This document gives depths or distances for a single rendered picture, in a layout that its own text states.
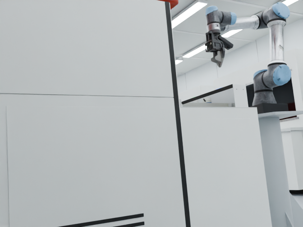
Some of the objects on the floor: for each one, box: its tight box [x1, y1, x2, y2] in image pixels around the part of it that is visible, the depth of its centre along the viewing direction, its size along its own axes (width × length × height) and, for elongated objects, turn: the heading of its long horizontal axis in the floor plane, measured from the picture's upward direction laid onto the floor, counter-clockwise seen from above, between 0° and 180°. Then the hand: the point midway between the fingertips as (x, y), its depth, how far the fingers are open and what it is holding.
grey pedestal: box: [257, 111, 303, 227], centre depth 228 cm, size 51×44×82 cm
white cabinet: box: [180, 108, 272, 227], centre depth 209 cm, size 64×96×82 cm
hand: (220, 65), depth 208 cm, fingers closed
